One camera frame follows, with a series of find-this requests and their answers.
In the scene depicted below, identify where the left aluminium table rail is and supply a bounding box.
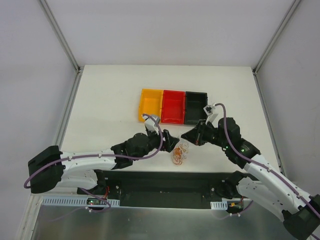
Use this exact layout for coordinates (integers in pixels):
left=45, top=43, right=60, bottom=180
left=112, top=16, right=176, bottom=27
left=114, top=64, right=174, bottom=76
left=15, top=66, right=84, bottom=240

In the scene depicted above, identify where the red plastic bin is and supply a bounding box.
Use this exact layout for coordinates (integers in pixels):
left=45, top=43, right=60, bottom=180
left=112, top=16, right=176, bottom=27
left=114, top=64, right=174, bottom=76
left=161, top=90, right=186, bottom=125

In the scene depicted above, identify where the right aluminium frame post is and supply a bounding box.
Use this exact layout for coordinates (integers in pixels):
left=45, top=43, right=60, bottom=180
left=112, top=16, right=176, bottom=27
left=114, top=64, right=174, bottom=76
left=252, top=0, right=303, bottom=76

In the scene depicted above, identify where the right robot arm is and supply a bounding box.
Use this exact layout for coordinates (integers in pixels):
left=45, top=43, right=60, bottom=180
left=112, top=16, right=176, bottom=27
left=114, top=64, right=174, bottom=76
left=181, top=117, right=320, bottom=240

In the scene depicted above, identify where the right white cable duct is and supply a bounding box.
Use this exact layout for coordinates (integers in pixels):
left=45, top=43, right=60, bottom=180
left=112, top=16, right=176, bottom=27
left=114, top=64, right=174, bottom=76
left=210, top=201, right=228, bottom=211

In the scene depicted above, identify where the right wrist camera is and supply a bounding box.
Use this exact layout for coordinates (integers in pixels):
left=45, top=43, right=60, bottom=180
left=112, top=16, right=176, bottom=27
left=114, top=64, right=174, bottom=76
left=203, top=103, right=219, bottom=124

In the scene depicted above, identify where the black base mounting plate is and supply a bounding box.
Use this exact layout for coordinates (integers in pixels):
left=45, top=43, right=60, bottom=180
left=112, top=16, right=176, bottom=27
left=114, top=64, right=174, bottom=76
left=76, top=170, right=261, bottom=210

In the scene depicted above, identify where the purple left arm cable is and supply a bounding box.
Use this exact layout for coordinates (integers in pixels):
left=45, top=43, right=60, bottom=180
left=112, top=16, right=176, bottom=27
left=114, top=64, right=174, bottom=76
left=23, top=113, right=165, bottom=189

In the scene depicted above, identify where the right aluminium table rail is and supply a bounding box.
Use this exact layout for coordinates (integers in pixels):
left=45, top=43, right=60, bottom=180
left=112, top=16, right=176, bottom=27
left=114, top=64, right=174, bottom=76
left=252, top=70, right=286, bottom=174

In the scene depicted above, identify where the left aluminium frame post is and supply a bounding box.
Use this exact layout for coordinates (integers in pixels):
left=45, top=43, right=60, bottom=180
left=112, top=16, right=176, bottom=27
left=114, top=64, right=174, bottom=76
left=37, top=0, right=82, bottom=74

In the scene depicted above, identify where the yellow plastic bin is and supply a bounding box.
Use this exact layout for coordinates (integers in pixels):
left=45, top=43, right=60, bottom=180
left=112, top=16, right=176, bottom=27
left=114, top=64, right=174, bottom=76
left=138, top=88, right=164, bottom=122

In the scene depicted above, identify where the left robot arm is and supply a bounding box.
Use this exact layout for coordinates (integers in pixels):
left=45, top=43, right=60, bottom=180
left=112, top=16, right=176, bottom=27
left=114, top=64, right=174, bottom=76
left=23, top=129, right=179, bottom=195

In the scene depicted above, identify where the left white cable duct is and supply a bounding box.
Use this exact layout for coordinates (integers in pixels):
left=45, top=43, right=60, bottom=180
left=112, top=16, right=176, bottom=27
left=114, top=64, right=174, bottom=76
left=42, top=196, right=108, bottom=208

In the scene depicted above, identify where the white cable duct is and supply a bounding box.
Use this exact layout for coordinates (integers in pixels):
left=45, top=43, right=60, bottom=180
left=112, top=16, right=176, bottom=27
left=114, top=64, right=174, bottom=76
left=210, top=201, right=228, bottom=211
left=42, top=196, right=108, bottom=208

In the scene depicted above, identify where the aluminium table rail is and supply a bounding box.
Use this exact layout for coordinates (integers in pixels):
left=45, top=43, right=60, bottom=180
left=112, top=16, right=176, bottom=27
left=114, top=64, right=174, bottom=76
left=15, top=66, right=84, bottom=240
left=252, top=70, right=286, bottom=174

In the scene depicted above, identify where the black plastic bin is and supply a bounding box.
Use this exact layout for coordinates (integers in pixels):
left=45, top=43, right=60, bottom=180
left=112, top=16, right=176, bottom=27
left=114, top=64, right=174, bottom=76
left=184, top=91, right=208, bottom=125

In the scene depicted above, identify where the aluminium frame post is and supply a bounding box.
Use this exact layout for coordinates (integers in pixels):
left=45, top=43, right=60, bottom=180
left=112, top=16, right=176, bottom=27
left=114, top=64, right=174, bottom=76
left=37, top=0, right=82, bottom=74
left=252, top=0, right=303, bottom=76

